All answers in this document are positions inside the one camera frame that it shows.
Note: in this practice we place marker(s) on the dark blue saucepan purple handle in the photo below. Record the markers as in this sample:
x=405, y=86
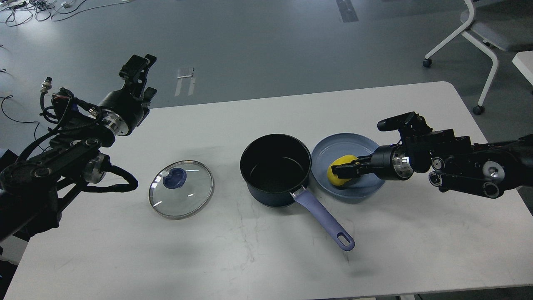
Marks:
x=276, y=169

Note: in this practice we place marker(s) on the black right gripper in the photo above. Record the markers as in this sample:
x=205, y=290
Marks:
x=388, y=162

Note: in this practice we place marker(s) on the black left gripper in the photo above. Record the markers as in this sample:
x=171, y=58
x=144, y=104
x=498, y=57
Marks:
x=123, y=111

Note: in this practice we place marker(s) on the glass lid blue knob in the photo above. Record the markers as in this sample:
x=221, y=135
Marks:
x=181, y=189

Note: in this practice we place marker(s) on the white table corner right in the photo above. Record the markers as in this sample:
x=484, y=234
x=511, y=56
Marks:
x=523, y=61

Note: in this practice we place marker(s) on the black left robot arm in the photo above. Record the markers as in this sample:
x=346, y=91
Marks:
x=51, y=171

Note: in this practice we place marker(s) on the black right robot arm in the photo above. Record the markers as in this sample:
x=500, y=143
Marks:
x=451, y=162

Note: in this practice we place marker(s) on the blue plate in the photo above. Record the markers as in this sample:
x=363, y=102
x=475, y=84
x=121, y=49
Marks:
x=333, y=147

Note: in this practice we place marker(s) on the white frame grey chair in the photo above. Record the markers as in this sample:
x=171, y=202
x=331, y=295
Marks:
x=506, y=25

